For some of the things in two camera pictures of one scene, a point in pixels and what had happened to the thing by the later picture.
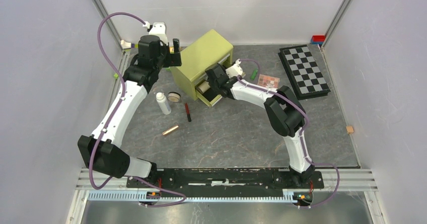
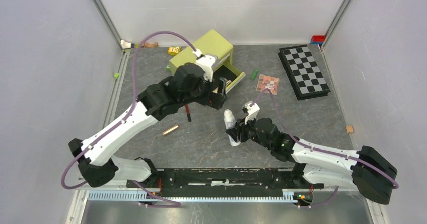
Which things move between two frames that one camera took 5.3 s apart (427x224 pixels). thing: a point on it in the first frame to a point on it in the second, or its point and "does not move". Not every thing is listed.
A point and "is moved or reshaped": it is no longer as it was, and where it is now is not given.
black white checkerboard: [303, 72] does not move
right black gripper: [212, 84] to [240, 127]
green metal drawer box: [211, 49] is moved or reshaped
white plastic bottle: [163, 102] is moved or reshaped
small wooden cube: [350, 129] does not move
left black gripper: [173, 59] to [215, 99]
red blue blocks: [317, 40] does not move
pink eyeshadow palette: [268, 81] does not move
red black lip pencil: [188, 112] does not move
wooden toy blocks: [128, 45] does not move
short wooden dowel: [164, 133] does not move
